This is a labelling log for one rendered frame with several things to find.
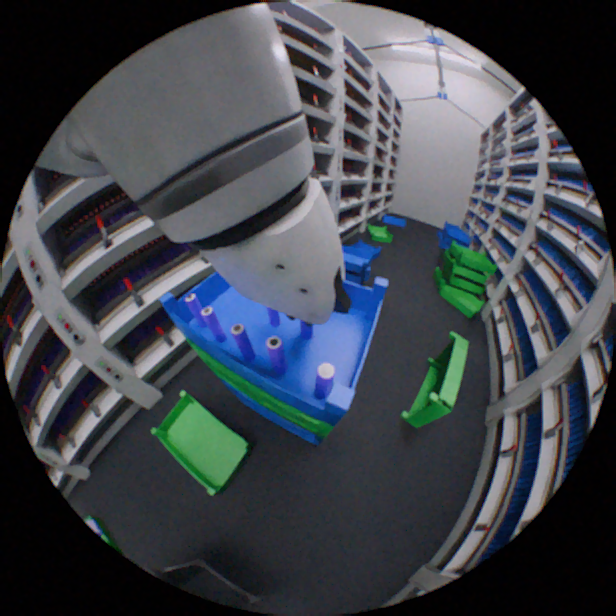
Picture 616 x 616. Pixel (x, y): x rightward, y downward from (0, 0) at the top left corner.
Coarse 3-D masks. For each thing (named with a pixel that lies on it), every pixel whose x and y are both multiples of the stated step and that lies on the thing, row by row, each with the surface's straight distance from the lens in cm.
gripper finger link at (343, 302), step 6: (336, 282) 13; (336, 288) 13; (342, 288) 14; (336, 294) 14; (342, 294) 14; (336, 300) 14; (342, 300) 14; (348, 300) 15; (336, 306) 15; (342, 306) 15; (348, 306) 15; (342, 312) 16; (348, 312) 16
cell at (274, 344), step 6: (276, 336) 20; (270, 342) 19; (276, 342) 19; (282, 342) 20; (270, 348) 19; (276, 348) 19; (282, 348) 20; (270, 354) 20; (276, 354) 20; (282, 354) 21; (276, 360) 21; (282, 360) 22; (276, 366) 22; (282, 366) 23; (276, 372) 24; (282, 372) 24
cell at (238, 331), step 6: (240, 324) 22; (234, 330) 22; (240, 330) 22; (234, 336) 22; (240, 336) 22; (246, 336) 22; (240, 342) 22; (246, 342) 23; (240, 348) 24; (246, 348) 24; (252, 348) 25; (246, 354) 25; (252, 354) 25; (246, 360) 26; (252, 360) 26
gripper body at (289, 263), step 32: (320, 192) 9; (256, 224) 7; (288, 224) 7; (320, 224) 9; (224, 256) 11; (256, 256) 9; (288, 256) 8; (320, 256) 9; (256, 288) 13; (288, 288) 10; (320, 288) 10; (320, 320) 13
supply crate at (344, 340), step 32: (224, 288) 39; (352, 288) 30; (384, 288) 27; (192, 320) 37; (224, 320) 33; (256, 320) 31; (288, 320) 30; (352, 320) 31; (224, 352) 22; (256, 352) 27; (288, 352) 26; (320, 352) 26; (352, 352) 27; (256, 384) 24; (288, 384) 24; (352, 384) 19; (320, 416) 21
